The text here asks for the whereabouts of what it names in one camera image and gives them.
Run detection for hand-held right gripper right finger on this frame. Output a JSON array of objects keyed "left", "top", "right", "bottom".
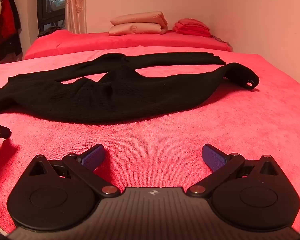
[{"left": 186, "top": 144, "right": 281, "bottom": 197}]

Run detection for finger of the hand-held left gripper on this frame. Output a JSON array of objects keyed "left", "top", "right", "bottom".
[{"left": 0, "top": 117, "right": 11, "bottom": 139}]

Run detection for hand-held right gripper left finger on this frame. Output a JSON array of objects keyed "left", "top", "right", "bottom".
[{"left": 27, "top": 144, "right": 121, "bottom": 197}]

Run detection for black pants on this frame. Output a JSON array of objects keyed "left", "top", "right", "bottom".
[{"left": 0, "top": 52, "right": 260, "bottom": 125}]

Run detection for red fleece blanket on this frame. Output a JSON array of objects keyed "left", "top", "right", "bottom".
[{"left": 0, "top": 46, "right": 300, "bottom": 233}]

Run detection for rack of hanging clothes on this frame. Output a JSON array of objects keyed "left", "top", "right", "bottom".
[{"left": 0, "top": 0, "right": 22, "bottom": 64}]

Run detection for dark cloth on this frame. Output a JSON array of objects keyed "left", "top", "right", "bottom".
[{"left": 37, "top": 29, "right": 61, "bottom": 38}]

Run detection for bed with red sheet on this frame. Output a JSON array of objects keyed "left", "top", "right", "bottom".
[{"left": 23, "top": 29, "right": 234, "bottom": 60}]

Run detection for folded red blanket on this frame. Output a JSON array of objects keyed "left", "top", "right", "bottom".
[{"left": 172, "top": 18, "right": 212, "bottom": 37}]

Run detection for beige pillow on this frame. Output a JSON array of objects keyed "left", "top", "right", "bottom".
[
  {"left": 110, "top": 11, "right": 168, "bottom": 27},
  {"left": 108, "top": 22, "right": 168, "bottom": 36}
]

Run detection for dark framed window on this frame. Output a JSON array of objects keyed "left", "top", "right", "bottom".
[{"left": 37, "top": 0, "right": 66, "bottom": 32}]

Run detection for patterned beige curtain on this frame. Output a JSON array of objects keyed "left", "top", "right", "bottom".
[{"left": 65, "top": 0, "right": 88, "bottom": 34}]

